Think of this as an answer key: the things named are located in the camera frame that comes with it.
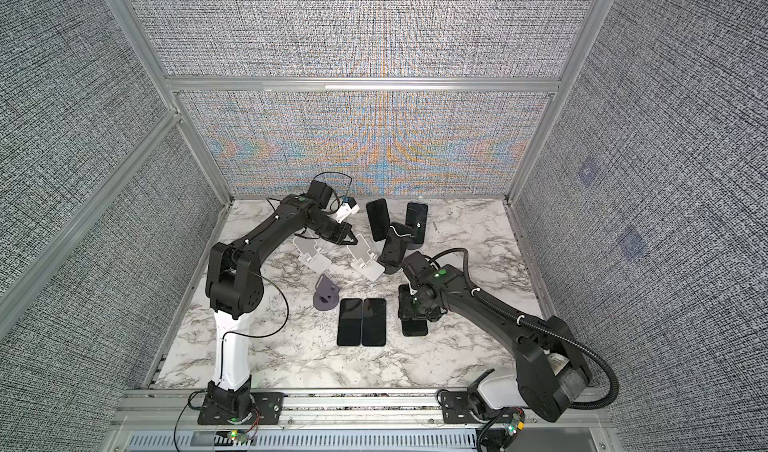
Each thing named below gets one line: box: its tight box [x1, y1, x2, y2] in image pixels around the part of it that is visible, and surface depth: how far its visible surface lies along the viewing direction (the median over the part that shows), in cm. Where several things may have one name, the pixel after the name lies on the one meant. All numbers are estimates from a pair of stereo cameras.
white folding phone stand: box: [347, 233, 385, 281], surface depth 96 cm
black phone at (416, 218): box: [405, 202, 428, 244], surface depth 99 cm
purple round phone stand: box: [313, 273, 340, 311], surface depth 91 cm
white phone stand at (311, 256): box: [292, 236, 332, 275], surface depth 99 cm
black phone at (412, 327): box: [401, 318, 428, 336], surface depth 79 cm
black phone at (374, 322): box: [362, 298, 386, 347], surface depth 90 cm
